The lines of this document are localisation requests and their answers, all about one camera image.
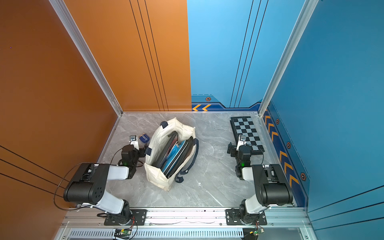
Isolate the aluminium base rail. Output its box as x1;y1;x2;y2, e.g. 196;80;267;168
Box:
60;207;312;229

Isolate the green circuit board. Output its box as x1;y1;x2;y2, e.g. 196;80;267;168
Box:
249;229;265;239
114;229;132;240

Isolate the right green circuit board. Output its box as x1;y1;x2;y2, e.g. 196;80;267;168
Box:
249;229;265;239

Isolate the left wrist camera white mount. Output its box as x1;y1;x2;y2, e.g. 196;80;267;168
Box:
130;135;140;150

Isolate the left green circuit board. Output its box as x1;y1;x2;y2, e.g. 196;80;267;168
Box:
114;229;132;240

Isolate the black clear paddle case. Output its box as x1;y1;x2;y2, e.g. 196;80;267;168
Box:
153;131;178;169

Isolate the small blue striped case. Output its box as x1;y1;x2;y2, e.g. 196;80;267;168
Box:
139;134;150;144

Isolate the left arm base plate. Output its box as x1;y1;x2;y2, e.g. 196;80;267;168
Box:
104;209;147;228

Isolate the blue paddle case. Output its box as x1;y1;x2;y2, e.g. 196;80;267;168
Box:
162;140;187;176

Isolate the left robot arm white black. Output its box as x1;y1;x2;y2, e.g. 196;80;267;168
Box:
63;145;148;226

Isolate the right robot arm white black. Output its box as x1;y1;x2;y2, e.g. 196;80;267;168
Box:
227;143;294;225

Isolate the cream canvas tote bag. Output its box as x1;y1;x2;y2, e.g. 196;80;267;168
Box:
144;118;199;191

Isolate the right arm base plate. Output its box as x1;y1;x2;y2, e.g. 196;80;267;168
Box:
225;208;268;226

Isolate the black white chessboard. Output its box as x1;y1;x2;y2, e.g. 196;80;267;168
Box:
230;116;265;155

